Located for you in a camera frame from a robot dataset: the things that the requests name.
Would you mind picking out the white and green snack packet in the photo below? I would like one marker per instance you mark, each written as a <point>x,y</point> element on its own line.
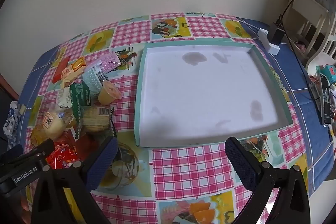
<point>62,100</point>

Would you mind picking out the white power strip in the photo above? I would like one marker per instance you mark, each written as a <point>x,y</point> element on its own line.
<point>265,39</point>

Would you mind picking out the teal speckled snack packet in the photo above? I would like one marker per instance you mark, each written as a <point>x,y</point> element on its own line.
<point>92,79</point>

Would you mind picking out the orange and cream biscuit packet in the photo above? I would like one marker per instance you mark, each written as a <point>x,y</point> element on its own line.
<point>73,70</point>

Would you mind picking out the yellow jelly cup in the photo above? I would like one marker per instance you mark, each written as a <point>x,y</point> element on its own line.
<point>108,95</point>

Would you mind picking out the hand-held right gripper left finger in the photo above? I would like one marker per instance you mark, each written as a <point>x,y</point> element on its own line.
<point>105,161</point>

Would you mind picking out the pink snack packet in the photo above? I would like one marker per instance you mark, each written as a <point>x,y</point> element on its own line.
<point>109,62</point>

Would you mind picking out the white and blue plastic bag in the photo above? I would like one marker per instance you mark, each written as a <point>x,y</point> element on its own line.
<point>11,119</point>

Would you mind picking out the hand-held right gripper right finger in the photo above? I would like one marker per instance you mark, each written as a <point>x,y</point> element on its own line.
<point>240,161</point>

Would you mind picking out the white wooden chair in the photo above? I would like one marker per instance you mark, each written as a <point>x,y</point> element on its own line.
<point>307,6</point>

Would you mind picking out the brown wooden furniture edge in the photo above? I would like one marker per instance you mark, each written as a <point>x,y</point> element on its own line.
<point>8,87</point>

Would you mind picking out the dark green snack packet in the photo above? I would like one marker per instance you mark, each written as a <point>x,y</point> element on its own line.
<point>82,99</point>

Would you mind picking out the teal small box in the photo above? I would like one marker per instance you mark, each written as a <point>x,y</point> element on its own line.
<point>330,74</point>

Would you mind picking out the black charger adapter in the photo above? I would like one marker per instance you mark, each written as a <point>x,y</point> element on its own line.
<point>275,33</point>

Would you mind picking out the checked printed tablecloth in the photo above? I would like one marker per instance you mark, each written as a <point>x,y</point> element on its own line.
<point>183,166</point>

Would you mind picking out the crinkled red snack packet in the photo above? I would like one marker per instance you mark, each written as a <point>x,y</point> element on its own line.
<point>63,155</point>

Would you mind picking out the clear round cracker packet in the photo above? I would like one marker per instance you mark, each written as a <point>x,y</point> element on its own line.
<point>95,119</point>

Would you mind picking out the bread bun packet orange label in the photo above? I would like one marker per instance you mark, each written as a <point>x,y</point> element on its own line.
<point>53,124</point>

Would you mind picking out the teal cardboard tray box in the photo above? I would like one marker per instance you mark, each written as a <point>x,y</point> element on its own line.
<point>204,92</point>

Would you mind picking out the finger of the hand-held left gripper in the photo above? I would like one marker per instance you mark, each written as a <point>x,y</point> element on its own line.
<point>39,150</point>

